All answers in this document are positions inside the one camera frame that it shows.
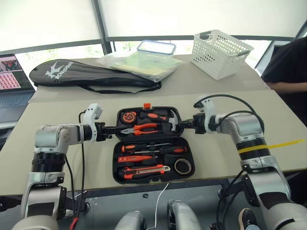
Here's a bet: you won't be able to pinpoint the silver robot right knee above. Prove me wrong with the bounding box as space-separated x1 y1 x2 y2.
167 199 202 230

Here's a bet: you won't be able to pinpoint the white cable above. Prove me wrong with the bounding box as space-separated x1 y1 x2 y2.
154 183 170 229

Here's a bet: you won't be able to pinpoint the orange handled pliers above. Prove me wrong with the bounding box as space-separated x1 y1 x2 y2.
120 123 159 137

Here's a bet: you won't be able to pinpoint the dark window frame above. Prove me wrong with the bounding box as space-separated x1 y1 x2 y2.
0 0 307 57

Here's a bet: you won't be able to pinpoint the dark laptop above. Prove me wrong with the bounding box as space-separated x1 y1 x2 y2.
0 53 37 123

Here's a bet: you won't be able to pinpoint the orange black screwdriver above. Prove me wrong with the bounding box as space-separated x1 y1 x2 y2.
120 143 173 153
133 146 188 156

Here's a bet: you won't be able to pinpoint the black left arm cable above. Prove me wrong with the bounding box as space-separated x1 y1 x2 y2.
78 109 88 211

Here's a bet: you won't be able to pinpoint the black table leg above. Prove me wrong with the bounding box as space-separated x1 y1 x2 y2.
216 178 243 198
64 189 91 213

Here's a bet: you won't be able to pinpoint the silver robot knee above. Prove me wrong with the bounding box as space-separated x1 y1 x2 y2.
167 199 202 230
114 210 146 230

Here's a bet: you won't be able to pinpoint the black cable with red plug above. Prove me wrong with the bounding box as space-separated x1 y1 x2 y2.
64 154 79 228

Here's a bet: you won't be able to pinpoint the yellow tape strip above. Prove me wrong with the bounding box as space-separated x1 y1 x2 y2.
238 138 306 154

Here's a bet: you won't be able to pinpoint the silver robot left knee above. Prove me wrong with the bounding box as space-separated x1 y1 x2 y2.
114 210 146 230

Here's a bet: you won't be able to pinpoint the black object with white mark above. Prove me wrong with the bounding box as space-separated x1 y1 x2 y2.
0 196 23 213

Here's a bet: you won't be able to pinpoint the black electrical tape roll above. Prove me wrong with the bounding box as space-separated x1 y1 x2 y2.
173 158 193 175

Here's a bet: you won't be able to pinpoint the hammer with orange black handle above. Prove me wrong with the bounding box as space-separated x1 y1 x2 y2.
140 110 183 133

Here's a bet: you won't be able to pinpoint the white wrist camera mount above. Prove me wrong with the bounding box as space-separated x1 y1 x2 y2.
82 103 104 142
193 95 218 134

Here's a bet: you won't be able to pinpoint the orange black utility knife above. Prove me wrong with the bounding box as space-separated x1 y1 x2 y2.
123 164 171 180

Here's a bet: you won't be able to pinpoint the clear plastic bag with papers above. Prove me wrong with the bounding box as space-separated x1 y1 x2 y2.
95 51 186 82

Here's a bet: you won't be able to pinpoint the person in black shirt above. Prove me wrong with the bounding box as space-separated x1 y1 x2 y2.
260 36 307 96

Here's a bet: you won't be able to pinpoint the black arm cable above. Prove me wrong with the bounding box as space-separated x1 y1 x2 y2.
78 109 88 211
193 93 265 127

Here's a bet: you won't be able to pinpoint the black hanging cable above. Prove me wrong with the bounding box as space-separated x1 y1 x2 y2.
215 169 248 230

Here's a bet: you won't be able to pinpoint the orange voltage tester pen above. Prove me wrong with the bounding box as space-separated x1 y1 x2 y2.
117 155 158 163

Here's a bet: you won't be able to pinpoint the black Kason racket bag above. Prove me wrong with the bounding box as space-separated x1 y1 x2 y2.
28 59 163 95

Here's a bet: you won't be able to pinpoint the white perforated plastic basket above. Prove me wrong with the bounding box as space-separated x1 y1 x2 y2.
190 29 255 81

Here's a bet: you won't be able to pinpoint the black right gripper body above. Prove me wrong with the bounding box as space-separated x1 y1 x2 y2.
193 113 207 135

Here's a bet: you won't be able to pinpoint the orange black tape measure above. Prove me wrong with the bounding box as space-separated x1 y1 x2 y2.
120 111 138 124

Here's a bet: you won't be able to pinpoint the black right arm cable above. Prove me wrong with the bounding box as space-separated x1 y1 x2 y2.
193 93 265 127

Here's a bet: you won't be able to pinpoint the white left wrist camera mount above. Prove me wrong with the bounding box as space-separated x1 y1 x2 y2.
82 103 104 142

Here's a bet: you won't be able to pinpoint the clear food container blue rim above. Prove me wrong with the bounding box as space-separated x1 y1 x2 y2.
136 39 177 57

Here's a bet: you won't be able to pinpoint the black tool case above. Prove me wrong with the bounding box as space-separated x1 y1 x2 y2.
112 103 196 185

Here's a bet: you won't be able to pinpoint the person's dark sneaker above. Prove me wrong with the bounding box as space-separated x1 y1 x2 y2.
238 207 259 230

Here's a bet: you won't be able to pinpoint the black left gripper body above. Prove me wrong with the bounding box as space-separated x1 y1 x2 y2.
95 122 114 143

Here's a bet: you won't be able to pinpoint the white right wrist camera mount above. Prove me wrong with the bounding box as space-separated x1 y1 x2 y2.
193 95 218 134

